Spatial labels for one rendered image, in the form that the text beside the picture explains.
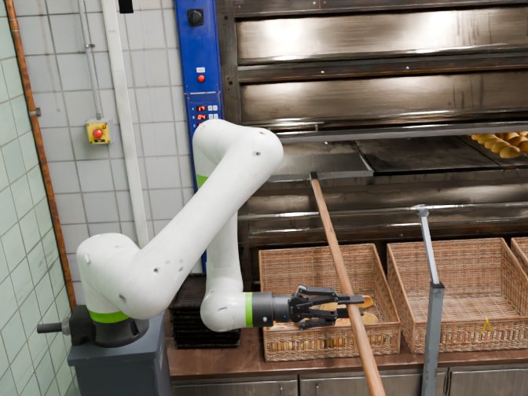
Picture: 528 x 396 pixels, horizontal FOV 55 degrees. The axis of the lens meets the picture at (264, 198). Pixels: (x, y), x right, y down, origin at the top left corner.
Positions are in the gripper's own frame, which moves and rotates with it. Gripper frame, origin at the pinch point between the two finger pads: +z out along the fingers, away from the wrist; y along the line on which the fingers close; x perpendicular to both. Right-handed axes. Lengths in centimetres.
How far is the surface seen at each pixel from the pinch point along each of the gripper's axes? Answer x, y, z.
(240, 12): -104, -74, -29
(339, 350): -54, 56, 5
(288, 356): -53, 57, -15
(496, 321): -54, 45, 67
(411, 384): -49, 70, 34
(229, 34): -103, -65, -34
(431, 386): -44, 66, 40
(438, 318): -43, 35, 40
